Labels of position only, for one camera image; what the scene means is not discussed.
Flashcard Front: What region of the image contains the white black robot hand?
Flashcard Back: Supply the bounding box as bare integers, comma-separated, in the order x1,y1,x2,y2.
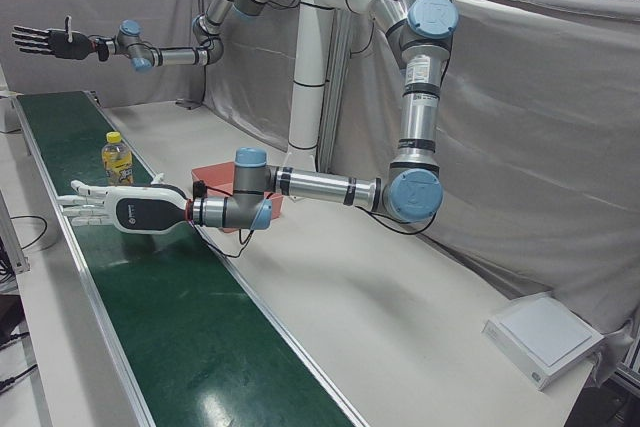
10,16,96,62
57,172,194,234

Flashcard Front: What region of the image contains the yellow orange drink bottle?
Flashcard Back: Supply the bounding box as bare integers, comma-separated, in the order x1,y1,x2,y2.
101,130,136,187

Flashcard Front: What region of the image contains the pink plastic basket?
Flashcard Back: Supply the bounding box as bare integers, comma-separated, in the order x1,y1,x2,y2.
191,161,286,234

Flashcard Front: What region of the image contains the green conveyor belt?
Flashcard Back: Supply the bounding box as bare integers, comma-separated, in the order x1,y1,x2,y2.
12,89,371,427

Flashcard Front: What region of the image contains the long grey backdrop curtain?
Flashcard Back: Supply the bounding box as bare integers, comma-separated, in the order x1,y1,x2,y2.
199,0,640,383

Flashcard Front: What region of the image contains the flat white box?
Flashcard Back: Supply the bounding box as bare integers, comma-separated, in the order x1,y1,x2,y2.
481,295,605,392

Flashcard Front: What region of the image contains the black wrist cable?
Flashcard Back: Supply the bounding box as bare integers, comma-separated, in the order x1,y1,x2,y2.
197,181,261,258

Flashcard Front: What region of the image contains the black looped cable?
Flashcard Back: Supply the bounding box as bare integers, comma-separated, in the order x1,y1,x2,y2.
10,214,57,252

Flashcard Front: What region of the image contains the white T-shaped robot pedestal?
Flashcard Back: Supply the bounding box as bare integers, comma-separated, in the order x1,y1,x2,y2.
244,0,424,158

